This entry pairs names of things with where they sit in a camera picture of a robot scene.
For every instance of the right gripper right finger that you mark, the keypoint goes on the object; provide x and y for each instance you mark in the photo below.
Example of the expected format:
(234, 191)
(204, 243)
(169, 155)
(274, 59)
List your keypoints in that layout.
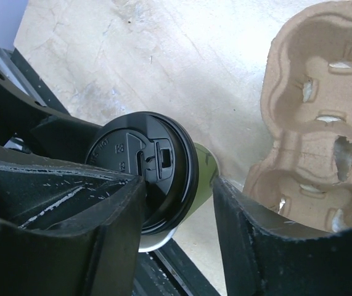
(264, 253)

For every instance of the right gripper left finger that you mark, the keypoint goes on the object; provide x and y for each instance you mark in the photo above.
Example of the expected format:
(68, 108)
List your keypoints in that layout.
(48, 261)

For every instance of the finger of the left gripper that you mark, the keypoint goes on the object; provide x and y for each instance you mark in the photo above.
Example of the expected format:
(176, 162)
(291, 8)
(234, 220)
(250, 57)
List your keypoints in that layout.
(44, 177)

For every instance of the green paper coffee cup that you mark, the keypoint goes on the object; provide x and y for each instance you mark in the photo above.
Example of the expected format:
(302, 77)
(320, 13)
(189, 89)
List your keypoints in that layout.
(208, 171)

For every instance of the black plastic cup lid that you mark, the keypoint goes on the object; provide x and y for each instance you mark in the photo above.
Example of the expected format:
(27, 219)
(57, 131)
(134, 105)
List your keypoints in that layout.
(158, 149)

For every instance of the brown pulp cup carrier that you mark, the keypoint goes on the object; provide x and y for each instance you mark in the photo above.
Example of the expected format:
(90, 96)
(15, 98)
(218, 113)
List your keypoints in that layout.
(306, 103)

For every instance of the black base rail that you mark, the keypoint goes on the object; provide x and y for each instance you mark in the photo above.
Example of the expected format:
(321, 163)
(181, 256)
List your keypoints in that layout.
(164, 272)

